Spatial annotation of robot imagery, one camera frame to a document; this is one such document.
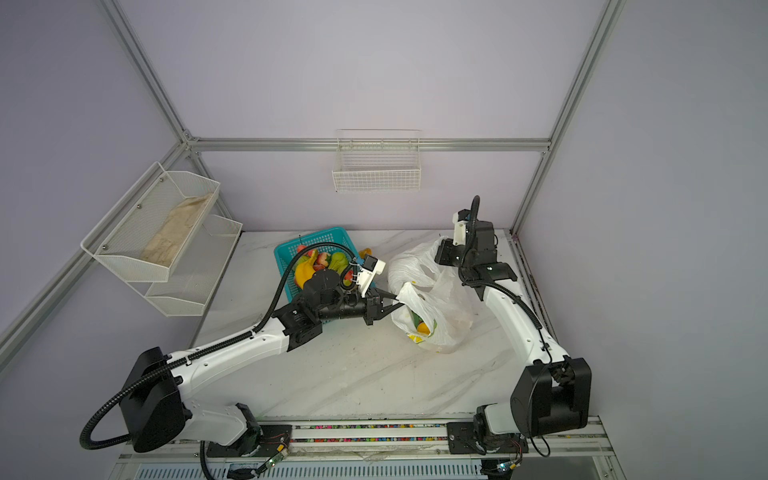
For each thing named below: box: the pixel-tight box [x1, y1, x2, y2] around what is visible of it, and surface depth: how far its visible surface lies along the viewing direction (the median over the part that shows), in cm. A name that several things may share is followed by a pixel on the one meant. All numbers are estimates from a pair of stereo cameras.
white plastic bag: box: [387, 237, 474, 353], surface depth 73 cm
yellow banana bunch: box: [295, 249, 318, 290], surface depth 100 cm
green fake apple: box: [328, 252, 349, 276], surface depth 106 cm
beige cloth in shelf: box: [140, 193, 212, 266], surface depth 82 cm
